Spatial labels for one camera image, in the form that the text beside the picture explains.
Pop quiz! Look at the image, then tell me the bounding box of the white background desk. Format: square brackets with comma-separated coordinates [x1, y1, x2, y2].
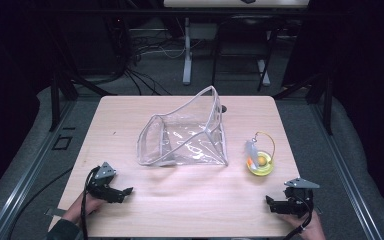
[163, 0, 311, 88]

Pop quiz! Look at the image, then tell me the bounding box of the black metal stand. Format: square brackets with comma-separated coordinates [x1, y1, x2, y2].
[273, 73, 335, 136]
[48, 68, 118, 133]

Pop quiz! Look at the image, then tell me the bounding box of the black chair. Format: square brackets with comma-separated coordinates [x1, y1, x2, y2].
[211, 13, 282, 93]

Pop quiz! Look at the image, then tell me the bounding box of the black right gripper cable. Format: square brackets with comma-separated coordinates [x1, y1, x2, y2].
[282, 194, 314, 240]

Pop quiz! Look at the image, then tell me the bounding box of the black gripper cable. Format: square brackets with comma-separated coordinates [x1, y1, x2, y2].
[282, 194, 314, 240]
[80, 166, 100, 240]

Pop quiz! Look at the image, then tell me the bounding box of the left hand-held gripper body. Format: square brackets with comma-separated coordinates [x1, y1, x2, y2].
[86, 162, 117, 203]

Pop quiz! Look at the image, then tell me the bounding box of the bundle of floor cables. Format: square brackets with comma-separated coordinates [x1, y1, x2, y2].
[123, 31, 204, 97]

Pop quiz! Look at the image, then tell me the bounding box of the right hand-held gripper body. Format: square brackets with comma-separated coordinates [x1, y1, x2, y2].
[283, 177, 321, 218]

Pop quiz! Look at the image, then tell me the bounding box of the black floor cable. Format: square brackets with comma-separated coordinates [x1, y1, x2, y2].
[8, 166, 74, 240]

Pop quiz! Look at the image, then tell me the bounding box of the aluminium floor rail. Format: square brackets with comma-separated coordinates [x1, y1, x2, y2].
[0, 99, 78, 240]
[309, 103, 383, 240]

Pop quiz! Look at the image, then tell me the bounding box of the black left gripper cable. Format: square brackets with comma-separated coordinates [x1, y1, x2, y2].
[80, 166, 100, 240]

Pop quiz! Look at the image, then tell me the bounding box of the clear plastic zipper bag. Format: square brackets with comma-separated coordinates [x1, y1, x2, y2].
[136, 85, 230, 168]

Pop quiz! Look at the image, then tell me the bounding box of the black floor socket frame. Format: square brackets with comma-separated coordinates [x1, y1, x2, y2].
[51, 135, 73, 151]

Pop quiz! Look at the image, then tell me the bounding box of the person's left hand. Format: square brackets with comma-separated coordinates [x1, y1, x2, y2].
[62, 191, 107, 225]

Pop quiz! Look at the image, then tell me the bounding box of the person's right hand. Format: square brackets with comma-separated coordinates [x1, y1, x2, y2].
[278, 212, 326, 240]

